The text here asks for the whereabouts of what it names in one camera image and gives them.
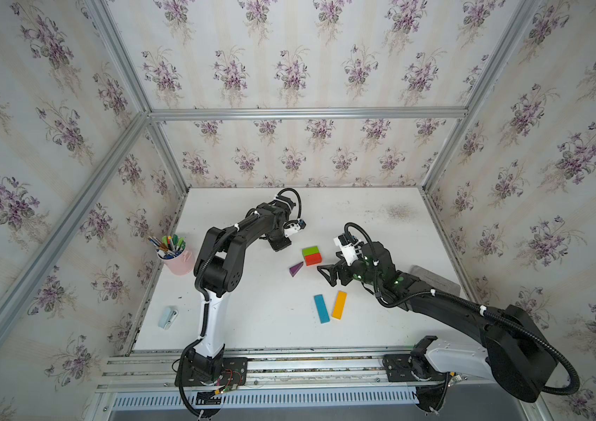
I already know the colourful pens bundle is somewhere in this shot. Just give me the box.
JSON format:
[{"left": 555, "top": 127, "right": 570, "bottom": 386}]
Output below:
[{"left": 148, "top": 234, "right": 186, "bottom": 261}]

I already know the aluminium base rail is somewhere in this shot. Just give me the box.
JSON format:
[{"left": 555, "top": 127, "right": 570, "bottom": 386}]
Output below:
[{"left": 94, "top": 347, "right": 446, "bottom": 412}]

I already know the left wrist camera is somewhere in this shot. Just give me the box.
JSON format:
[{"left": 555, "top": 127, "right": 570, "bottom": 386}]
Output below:
[{"left": 282, "top": 219, "right": 307, "bottom": 238}]

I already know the red rectangular block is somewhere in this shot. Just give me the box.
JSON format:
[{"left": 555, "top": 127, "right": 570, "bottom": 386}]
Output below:
[{"left": 303, "top": 253, "right": 323, "bottom": 266}]

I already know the pink pen cup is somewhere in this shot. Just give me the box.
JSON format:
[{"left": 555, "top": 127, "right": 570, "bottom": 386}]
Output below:
[{"left": 157, "top": 249, "right": 194, "bottom": 276}]

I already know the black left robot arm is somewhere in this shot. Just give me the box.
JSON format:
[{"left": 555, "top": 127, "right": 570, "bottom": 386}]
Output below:
[{"left": 175, "top": 193, "right": 305, "bottom": 387}]

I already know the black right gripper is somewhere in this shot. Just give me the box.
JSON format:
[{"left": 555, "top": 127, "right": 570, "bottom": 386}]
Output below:
[{"left": 316, "top": 248, "right": 383, "bottom": 290}]

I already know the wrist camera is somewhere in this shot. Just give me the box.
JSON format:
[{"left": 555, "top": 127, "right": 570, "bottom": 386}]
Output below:
[
  {"left": 334, "top": 233, "right": 359, "bottom": 266},
  {"left": 282, "top": 219, "right": 307, "bottom": 238}
]

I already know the green rectangular block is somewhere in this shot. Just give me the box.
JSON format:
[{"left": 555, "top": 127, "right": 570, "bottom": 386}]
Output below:
[{"left": 302, "top": 246, "right": 320, "bottom": 257}]

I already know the teal long block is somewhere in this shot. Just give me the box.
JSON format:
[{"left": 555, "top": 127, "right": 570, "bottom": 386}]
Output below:
[{"left": 314, "top": 295, "right": 331, "bottom": 324}]

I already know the purple triangle block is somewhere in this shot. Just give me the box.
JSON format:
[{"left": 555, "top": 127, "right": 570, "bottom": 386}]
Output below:
[{"left": 289, "top": 261, "right": 304, "bottom": 277}]

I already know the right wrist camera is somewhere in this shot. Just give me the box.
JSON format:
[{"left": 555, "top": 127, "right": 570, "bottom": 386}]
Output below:
[{"left": 334, "top": 233, "right": 359, "bottom": 266}]

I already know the yellow long block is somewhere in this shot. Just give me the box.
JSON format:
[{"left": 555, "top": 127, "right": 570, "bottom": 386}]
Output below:
[{"left": 331, "top": 291, "right": 347, "bottom": 320}]

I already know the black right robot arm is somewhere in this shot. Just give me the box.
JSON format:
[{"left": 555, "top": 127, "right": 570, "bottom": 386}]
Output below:
[{"left": 317, "top": 241, "right": 581, "bottom": 403}]

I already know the grey eraser pad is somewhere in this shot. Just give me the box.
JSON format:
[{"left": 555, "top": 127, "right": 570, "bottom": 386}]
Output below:
[{"left": 410, "top": 265, "right": 461, "bottom": 296}]

